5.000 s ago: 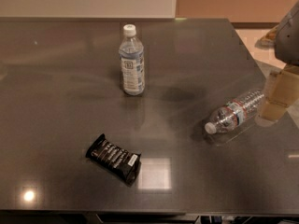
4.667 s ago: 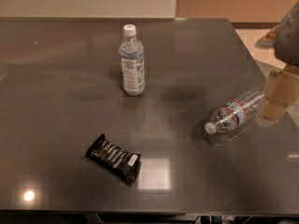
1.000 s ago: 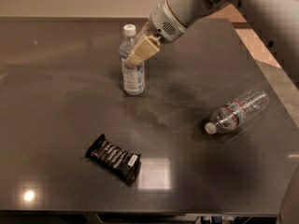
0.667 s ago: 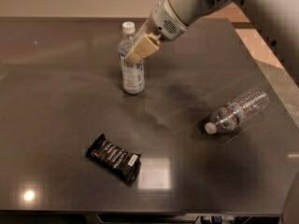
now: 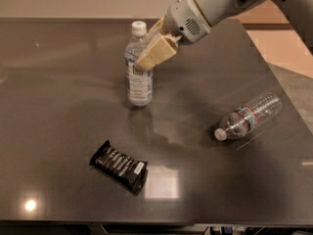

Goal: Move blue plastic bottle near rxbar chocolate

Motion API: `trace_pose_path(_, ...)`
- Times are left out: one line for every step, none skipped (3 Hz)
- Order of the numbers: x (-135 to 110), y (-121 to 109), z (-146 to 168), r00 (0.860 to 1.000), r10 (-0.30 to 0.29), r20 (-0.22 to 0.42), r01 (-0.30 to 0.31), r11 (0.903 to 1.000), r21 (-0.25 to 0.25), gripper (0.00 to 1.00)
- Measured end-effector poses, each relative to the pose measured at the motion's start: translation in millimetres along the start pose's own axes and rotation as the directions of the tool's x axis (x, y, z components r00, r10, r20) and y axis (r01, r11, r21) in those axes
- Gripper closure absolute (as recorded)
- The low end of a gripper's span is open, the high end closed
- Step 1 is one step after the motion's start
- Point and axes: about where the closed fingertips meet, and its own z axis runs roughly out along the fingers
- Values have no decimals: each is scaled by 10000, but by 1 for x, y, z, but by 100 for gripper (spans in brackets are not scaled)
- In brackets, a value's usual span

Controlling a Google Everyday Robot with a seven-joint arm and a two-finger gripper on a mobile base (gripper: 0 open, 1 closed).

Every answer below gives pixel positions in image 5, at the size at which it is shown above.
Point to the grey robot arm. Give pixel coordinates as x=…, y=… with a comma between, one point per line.
x=299, y=14

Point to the blue label plastic water bottle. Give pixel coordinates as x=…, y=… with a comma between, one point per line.
x=139, y=83

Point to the clear bottle with red label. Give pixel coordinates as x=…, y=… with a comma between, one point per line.
x=243, y=120

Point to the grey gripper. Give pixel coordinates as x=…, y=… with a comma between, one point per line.
x=184, y=20

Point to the black rxbar chocolate wrapper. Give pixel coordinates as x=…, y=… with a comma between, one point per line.
x=126, y=170

